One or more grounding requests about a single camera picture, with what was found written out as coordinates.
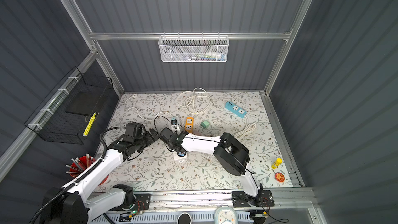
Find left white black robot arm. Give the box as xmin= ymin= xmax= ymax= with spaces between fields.
xmin=30 ymin=122 xmax=159 ymax=224

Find blue power strip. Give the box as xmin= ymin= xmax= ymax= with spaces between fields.
xmin=225 ymin=101 xmax=247 ymax=118

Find white multicolour power strip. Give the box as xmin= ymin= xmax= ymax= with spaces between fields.
xmin=171 ymin=124 xmax=188 ymax=164

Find black round knob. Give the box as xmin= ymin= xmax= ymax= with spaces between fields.
xmin=177 ymin=213 xmax=192 ymax=224

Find markers in white basket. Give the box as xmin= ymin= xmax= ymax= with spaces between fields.
xmin=183 ymin=52 xmax=227 ymax=62

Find black wire wall basket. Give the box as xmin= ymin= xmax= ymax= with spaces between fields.
xmin=24 ymin=67 xmax=114 ymax=145

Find black pad in basket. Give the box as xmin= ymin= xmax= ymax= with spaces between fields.
xmin=65 ymin=92 xmax=106 ymax=116

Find yellow small toy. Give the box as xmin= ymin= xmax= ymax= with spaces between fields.
xmin=271 ymin=158 xmax=283 ymax=170

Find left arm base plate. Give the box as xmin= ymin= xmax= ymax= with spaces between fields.
xmin=110 ymin=194 xmax=152 ymax=211

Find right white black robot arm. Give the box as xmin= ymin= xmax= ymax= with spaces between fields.
xmin=160 ymin=128 xmax=262 ymax=198

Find red round badge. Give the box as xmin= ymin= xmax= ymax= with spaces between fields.
xmin=274 ymin=172 xmax=286 ymax=183

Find yellow marker in basket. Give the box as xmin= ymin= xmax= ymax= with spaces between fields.
xmin=83 ymin=112 xmax=97 ymax=137

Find red pencil cup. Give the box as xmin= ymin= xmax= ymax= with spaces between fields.
xmin=64 ymin=154 xmax=113 ymax=187

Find floral table mat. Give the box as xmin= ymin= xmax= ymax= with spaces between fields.
xmin=96 ymin=90 xmax=299 ymax=192

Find white wire wall basket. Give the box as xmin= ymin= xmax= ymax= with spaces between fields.
xmin=158 ymin=35 xmax=230 ymax=63

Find orange power strip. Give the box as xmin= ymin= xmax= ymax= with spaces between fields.
xmin=184 ymin=117 xmax=194 ymax=133

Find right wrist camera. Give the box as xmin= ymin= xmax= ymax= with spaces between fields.
xmin=171 ymin=117 xmax=179 ymax=125

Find blue strip white cable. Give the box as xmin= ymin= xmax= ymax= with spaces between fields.
xmin=231 ymin=114 xmax=257 ymax=141

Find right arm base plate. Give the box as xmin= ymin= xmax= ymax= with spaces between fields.
xmin=231 ymin=190 xmax=275 ymax=208

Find white analog clock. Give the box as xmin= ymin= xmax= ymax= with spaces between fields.
xmin=214 ymin=206 xmax=238 ymax=224

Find white power strip cable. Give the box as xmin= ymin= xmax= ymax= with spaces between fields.
xmin=123 ymin=92 xmax=173 ymax=122

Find green plug adapter upper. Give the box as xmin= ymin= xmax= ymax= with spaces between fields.
xmin=201 ymin=120 xmax=210 ymax=129

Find orange strip white cable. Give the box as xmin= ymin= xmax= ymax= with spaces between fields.
xmin=176 ymin=87 xmax=212 ymax=117

